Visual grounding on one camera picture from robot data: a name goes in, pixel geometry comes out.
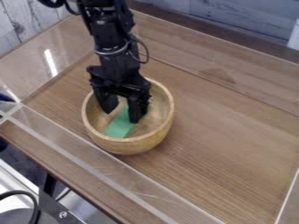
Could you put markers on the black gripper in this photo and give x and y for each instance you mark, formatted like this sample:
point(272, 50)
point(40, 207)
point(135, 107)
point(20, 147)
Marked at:
point(116, 77)

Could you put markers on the black metal table leg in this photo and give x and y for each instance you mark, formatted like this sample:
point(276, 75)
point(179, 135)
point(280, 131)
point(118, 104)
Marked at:
point(50, 185)

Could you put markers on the brown wooden bowl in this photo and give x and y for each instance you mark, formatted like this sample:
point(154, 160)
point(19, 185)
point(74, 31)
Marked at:
point(150, 131)

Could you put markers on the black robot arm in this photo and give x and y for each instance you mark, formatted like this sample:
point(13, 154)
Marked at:
point(110, 22)

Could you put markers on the blue object at left edge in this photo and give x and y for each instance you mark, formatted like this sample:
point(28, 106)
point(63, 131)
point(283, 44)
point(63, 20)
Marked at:
point(5, 98)

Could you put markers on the green rectangular block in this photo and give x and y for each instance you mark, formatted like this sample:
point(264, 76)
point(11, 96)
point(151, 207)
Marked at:
point(120, 128)

